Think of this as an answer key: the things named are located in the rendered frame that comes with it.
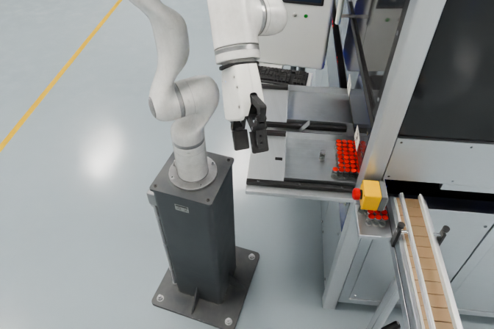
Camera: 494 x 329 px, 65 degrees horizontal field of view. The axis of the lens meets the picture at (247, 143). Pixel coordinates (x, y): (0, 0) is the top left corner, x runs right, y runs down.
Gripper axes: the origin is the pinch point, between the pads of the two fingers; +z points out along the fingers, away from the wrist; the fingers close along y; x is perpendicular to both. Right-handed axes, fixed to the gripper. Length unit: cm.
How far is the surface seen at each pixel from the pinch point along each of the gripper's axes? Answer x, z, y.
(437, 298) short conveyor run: 54, 53, -12
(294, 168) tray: 43, 19, -66
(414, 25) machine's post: 48, -21, -4
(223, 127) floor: 67, 6, -221
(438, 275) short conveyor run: 59, 49, -15
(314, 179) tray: 45, 23, -55
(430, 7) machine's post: 49, -24, 0
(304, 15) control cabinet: 81, -49, -106
